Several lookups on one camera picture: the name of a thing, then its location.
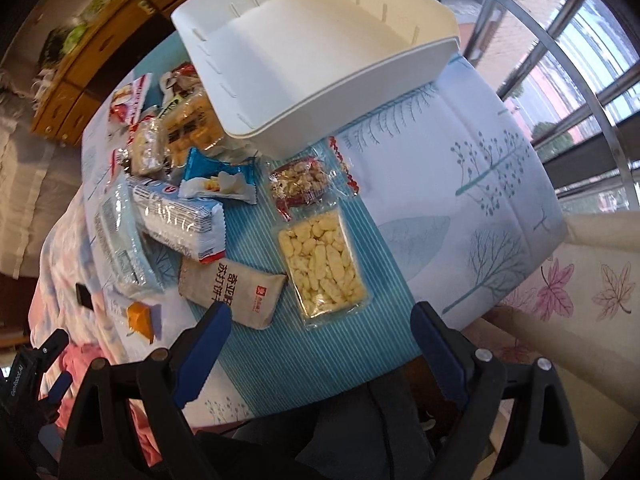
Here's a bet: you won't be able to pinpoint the orange silver snack bar wrapper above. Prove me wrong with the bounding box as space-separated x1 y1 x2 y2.
127 301 155 344

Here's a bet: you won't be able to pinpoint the beige soda cracker pack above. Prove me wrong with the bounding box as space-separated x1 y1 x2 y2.
178 258 288 330

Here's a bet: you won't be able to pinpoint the clear pale blue wafer pack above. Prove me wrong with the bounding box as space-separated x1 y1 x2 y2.
94 174 163 300

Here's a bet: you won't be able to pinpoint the blue white biscuit pack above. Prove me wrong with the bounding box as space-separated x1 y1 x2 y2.
127 177 226 263

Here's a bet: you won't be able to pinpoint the clear bag yellow puffs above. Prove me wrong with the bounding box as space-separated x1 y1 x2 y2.
277 206 370 327

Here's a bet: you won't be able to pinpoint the blue cream snack pouch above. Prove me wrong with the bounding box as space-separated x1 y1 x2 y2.
179 148 257 205

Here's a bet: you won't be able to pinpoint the Lipo cookies red white bag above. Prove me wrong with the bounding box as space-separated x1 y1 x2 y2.
108 73 152 127

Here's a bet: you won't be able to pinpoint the white plastic storage bin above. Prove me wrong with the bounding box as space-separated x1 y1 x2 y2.
171 0 460 159

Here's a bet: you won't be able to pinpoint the pink cloth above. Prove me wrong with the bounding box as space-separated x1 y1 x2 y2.
56 342 162 467

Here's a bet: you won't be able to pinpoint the pastel floral blanket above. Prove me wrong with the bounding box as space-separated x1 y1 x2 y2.
28 192 127 394

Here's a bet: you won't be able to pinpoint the black smartphone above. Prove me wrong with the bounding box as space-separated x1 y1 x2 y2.
75 283 93 311

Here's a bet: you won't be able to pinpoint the maple leaf cushion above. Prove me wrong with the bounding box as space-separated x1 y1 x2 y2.
464 211 639 479

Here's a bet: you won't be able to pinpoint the teal white leaf tablecloth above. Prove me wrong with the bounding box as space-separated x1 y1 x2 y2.
80 30 570 426

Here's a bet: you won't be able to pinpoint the red zip clear bag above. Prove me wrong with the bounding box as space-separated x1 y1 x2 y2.
329 136 360 195

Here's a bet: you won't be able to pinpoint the clear bag pale cookies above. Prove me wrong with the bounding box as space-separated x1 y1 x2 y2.
128 117 168 177

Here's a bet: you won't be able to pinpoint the clear bag golden biscuits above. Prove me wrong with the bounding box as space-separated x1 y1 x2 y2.
160 87 224 168

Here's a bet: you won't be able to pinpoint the white lace cover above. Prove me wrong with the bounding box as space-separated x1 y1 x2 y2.
1 72 81 278

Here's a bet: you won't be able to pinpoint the brown white candy wrapper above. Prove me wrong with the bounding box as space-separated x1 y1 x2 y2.
158 62 201 106

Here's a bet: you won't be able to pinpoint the wooden desk with drawers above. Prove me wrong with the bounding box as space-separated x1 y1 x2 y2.
32 0 186 145

